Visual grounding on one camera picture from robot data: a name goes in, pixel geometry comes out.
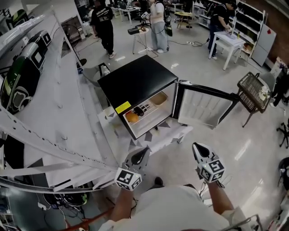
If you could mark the white tall cabinet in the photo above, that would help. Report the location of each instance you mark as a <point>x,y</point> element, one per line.
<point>264,45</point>

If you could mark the person's right forearm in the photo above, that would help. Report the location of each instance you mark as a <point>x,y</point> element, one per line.
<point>219,196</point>

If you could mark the black flat box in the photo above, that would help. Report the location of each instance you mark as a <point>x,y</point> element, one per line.
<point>134,30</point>

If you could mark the black green backpack case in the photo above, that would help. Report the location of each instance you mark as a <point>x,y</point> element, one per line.
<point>18,85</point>

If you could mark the person's white shirt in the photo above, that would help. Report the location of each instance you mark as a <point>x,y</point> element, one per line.
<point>176,209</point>

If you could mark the orange fruit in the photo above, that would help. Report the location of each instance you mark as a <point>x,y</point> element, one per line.
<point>132,117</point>

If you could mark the small round white table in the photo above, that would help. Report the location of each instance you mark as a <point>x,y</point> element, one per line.
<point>141,33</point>

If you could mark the red bar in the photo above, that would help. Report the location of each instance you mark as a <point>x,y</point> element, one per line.
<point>90,222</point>

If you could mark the round wooden table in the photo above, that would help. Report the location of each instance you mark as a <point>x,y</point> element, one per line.
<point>184,15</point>

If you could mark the white long desk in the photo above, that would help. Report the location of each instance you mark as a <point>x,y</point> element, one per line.
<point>125,10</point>

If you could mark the dark purple eggplant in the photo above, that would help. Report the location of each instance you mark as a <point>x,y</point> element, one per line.
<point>138,111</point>

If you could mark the white square table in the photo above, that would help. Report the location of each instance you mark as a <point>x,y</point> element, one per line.
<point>228,40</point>

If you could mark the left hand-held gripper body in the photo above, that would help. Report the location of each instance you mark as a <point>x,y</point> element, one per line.
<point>128,178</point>

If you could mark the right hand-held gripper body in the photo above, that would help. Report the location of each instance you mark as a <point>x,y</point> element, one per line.
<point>212,170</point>

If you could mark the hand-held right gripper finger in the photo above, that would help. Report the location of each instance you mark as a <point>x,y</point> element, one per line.
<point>204,146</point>
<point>194,151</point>

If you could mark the black standing fan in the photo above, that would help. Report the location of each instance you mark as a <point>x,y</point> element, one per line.
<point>71,36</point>

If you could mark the white metal rack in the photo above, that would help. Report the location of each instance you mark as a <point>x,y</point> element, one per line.
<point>56,117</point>

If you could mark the black mini fridge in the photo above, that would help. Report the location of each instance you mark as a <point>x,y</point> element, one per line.
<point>137,77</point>

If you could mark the low white patterned table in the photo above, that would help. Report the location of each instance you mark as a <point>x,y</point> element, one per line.
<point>162,135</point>

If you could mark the grey backpack case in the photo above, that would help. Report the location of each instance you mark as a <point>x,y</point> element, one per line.
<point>34,56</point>

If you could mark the person's dark shoe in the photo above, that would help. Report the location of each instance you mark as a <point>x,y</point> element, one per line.
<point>159,181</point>

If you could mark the white charger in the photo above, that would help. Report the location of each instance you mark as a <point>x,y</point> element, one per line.
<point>42,205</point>

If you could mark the black office chair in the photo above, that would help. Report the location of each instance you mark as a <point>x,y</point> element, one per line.
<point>284,133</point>

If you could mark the person's left forearm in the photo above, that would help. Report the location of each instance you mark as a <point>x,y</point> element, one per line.
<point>126,205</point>

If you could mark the white power strip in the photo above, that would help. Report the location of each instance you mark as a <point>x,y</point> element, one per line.
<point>190,42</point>

